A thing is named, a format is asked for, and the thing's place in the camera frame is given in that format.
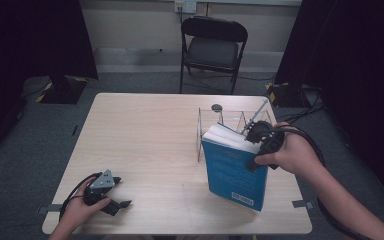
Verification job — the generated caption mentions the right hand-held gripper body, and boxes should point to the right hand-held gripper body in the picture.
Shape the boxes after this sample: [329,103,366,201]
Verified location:
[241,98,286,172]

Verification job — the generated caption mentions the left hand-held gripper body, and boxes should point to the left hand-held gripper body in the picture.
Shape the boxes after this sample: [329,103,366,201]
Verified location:
[82,168,122,208]

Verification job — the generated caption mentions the blue book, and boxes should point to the blue book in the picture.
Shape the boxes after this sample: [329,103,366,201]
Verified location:
[201,122,270,213]

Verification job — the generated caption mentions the wire book rack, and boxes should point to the wire book rack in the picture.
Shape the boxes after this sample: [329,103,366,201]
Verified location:
[195,98,275,164]

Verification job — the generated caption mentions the person's left hand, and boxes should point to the person's left hand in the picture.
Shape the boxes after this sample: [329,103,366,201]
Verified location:
[59,195,112,235]

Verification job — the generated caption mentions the person's right hand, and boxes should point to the person's right hand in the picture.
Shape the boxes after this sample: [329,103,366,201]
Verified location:
[254,121,325,178]

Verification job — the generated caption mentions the black stand base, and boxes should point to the black stand base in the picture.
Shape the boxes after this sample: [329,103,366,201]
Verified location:
[35,73,90,105]
[264,80,313,110]

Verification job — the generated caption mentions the grey tape strip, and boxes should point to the grey tape strip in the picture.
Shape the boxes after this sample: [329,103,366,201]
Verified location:
[37,203,64,215]
[291,199,315,210]

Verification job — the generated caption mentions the black folding chair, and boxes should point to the black folding chair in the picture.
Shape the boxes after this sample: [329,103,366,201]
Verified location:
[179,15,250,96]

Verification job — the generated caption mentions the black curtain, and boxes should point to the black curtain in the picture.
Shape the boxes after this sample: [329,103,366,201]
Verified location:
[274,0,384,216]
[0,0,100,169]

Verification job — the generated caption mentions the left hand-held gripper black cable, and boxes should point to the left hand-held gripper black cable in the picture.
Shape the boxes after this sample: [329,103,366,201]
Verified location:
[58,171,103,222]

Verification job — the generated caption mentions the black floor cable bundle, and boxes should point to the black floor cable bundle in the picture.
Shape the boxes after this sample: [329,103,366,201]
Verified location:
[275,84,326,125]

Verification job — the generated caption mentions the white wall socket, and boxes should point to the white wall socket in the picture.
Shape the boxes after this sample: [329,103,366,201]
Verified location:
[174,0,198,15]

